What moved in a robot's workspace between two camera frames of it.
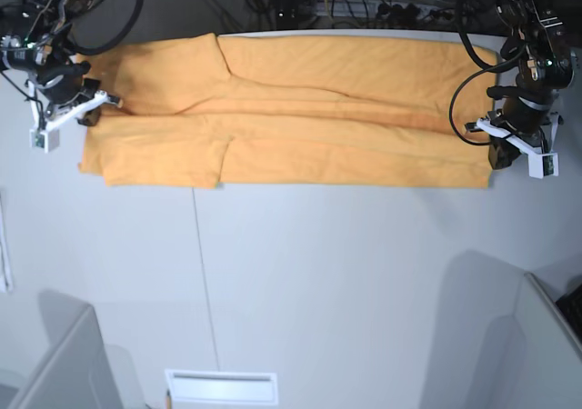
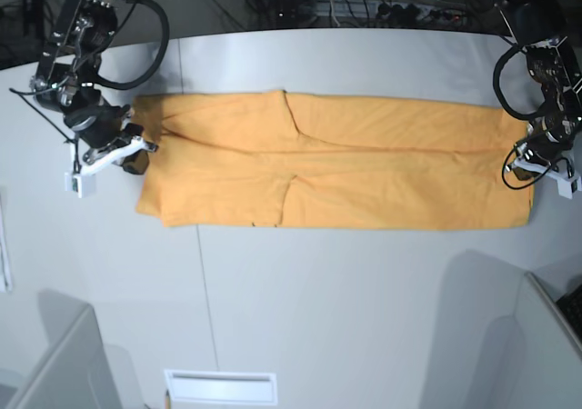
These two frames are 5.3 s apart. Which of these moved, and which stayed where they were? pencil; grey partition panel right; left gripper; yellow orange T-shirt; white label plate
Moved: yellow orange T-shirt; left gripper
Stayed: white label plate; grey partition panel right; pencil
